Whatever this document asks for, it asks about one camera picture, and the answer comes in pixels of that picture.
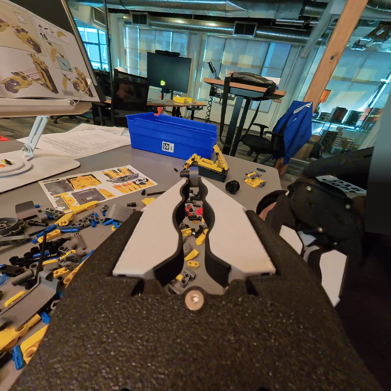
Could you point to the black bag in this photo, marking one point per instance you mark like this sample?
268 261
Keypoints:
250 81

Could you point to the dark grey round building piece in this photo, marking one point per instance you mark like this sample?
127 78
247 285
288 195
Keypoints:
190 176

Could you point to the blue plastic bin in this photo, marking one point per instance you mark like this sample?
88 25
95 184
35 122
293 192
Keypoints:
171 134

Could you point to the shelf with stored goods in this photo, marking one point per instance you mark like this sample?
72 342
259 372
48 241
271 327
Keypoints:
342 128

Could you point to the blue jacket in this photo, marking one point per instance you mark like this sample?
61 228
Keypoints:
294 131

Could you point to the white printed paper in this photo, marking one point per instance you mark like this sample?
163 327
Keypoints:
97 129
82 143

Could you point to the building instruction booklet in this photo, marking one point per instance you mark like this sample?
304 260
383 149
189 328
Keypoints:
36 55

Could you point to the person's right hand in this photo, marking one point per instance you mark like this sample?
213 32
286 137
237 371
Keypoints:
267 212

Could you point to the yellow grey sticker sheet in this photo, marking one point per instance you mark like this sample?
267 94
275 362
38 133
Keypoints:
91 186

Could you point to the yellow black brick model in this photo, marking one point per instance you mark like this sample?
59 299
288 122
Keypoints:
210 168

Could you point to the wooden beam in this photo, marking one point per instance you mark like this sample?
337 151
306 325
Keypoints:
333 52

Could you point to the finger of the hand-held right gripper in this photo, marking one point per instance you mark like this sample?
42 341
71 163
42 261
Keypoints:
330 275
290 241

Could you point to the black toy wheel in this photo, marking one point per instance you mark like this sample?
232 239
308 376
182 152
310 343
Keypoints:
232 187

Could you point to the black computer monitor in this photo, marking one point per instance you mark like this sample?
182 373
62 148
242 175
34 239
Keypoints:
169 71

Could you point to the black office chair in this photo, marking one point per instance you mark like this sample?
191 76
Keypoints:
259 142
129 97

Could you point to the pile of loose building pieces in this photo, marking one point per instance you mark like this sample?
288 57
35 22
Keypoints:
76 224

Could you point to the small yellow brick assembly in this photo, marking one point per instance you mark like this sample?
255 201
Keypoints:
254 180

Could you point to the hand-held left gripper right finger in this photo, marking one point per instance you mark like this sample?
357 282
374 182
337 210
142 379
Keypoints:
238 244

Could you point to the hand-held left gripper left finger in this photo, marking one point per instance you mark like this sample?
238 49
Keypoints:
146 244

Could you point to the black-legged standing desk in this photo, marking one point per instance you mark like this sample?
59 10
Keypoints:
244 91

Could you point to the yellow box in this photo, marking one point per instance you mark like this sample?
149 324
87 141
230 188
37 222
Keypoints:
182 100

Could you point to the white book stand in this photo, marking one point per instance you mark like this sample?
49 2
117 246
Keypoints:
45 166

